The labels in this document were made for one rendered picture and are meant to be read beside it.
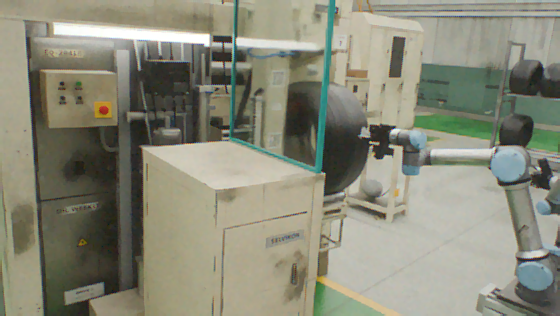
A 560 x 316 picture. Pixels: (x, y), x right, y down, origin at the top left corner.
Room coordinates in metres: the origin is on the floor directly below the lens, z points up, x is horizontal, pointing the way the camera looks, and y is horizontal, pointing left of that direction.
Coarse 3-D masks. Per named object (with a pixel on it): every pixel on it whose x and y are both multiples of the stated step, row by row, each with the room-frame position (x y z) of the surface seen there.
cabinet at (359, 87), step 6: (348, 78) 6.91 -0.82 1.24; (354, 78) 7.02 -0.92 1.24; (360, 78) 7.14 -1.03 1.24; (366, 78) 7.26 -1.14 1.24; (348, 84) 6.93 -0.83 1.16; (354, 84) 7.04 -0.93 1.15; (360, 84) 7.16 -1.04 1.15; (366, 84) 7.28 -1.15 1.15; (354, 90) 7.04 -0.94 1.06; (360, 90) 7.17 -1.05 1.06; (366, 90) 7.29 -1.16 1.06; (360, 96) 7.18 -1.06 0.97; (366, 96) 7.29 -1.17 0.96; (360, 102) 7.19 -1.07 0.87; (366, 102) 7.32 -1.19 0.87; (366, 108) 7.33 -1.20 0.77; (366, 114) 7.35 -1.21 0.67
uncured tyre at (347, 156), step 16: (336, 96) 2.25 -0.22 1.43; (352, 96) 2.32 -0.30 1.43; (336, 112) 2.16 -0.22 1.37; (352, 112) 2.23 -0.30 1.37; (336, 128) 2.13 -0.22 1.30; (352, 128) 2.18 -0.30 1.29; (336, 144) 2.11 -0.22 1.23; (352, 144) 2.16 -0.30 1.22; (368, 144) 2.24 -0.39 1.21; (336, 160) 2.11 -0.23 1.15; (352, 160) 2.17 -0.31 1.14; (336, 176) 2.15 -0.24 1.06; (352, 176) 2.23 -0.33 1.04
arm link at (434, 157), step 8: (424, 152) 2.02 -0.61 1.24; (432, 152) 2.00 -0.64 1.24; (440, 152) 1.98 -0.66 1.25; (448, 152) 1.96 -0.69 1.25; (456, 152) 1.94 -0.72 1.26; (464, 152) 1.92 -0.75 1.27; (472, 152) 1.90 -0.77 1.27; (480, 152) 1.88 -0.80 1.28; (488, 152) 1.87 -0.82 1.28; (496, 152) 1.84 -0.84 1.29; (528, 152) 1.76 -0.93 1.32; (432, 160) 1.98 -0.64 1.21; (440, 160) 1.96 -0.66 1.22; (448, 160) 1.95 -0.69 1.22; (456, 160) 1.93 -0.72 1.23; (464, 160) 1.91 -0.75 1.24; (472, 160) 1.89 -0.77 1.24; (480, 160) 1.87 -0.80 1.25; (488, 160) 1.85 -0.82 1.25
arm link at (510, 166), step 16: (496, 160) 1.69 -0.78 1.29; (512, 160) 1.66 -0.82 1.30; (528, 160) 1.72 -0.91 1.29; (496, 176) 1.68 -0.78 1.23; (512, 176) 1.65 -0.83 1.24; (528, 176) 1.67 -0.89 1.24; (512, 192) 1.67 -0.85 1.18; (528, 192) 1.67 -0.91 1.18; (512, 208) 1.67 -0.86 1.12; (528, 208) 1.64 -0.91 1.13; (512, 224) 1.68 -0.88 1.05; (528, 224) 1.63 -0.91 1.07; (528, 240) 1.62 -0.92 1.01; (528, 256) 1.60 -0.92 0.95; (544, 256) 1.59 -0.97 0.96; (528, 272) 1.59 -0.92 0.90; (544, 272) 1.56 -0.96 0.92; (544, 288) 1.56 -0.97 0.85
